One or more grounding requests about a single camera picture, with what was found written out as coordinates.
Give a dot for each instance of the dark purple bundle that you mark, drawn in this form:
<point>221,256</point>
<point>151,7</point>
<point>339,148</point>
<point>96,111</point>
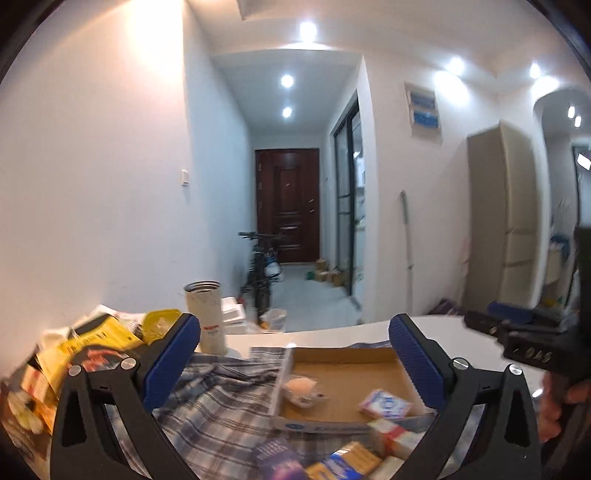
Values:
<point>445,307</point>

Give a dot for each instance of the cluster of brown cartons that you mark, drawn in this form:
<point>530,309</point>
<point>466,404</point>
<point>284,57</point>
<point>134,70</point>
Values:
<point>330,274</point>

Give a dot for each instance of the white and blue packet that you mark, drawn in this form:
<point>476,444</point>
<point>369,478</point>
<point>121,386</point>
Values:
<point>385,404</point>

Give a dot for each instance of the clear wrapped pinkish packet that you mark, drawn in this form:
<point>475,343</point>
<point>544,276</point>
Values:
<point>300,390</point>

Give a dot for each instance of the black bicycle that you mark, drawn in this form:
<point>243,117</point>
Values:
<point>262,272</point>

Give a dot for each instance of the white canister with metal rim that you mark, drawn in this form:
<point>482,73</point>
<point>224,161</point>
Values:
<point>205,318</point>

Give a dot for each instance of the blue grey plaid cloth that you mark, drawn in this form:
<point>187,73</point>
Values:
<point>221,415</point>

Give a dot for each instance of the yellow and black packet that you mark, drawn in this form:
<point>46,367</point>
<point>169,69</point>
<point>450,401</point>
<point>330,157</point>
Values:
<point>97,337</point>

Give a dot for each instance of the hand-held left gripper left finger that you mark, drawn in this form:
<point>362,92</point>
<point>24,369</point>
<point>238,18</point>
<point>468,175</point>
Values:
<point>171,364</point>

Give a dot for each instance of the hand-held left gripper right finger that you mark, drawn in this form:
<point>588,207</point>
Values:
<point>415,364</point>

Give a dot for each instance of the red and white box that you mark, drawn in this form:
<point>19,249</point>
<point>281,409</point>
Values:
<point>392,434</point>

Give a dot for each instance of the yellow box with blue stripe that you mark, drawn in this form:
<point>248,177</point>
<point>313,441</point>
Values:
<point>351,461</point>

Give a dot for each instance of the shallow cardboard box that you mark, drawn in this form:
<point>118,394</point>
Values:
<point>341,378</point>

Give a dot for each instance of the round ceiling spotlight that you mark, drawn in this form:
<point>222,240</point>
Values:
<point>287,81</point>
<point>308,30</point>
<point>534,70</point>
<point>286,111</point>
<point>455,66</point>

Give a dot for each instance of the white carton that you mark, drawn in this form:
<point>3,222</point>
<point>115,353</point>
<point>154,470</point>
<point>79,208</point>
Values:
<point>233,314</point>

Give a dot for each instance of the tall beige cabinet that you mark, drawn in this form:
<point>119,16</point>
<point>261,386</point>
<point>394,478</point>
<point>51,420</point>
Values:
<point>503,221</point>

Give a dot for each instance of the white light switch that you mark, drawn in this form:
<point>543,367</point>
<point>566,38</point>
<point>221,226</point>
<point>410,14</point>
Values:
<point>185,177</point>

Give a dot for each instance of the person's right hand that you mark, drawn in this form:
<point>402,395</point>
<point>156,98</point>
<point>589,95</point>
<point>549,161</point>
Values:
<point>551,408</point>

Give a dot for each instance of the orange and white box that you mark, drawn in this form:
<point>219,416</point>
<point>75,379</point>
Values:
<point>37,383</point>

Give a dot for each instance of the dark red entrance door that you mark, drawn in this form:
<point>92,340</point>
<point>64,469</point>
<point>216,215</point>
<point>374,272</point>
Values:
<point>286,205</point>

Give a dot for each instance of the dark purple galaxy print box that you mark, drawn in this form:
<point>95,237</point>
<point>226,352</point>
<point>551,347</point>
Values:
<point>279,459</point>

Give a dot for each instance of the clear plastic bag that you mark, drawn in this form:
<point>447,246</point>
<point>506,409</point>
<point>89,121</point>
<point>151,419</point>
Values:
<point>273,319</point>

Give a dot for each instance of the wall electrical panel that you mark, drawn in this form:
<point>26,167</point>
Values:
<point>424,113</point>

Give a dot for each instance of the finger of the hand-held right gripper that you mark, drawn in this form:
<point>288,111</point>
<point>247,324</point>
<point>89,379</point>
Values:
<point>510,313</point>
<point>482,323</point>

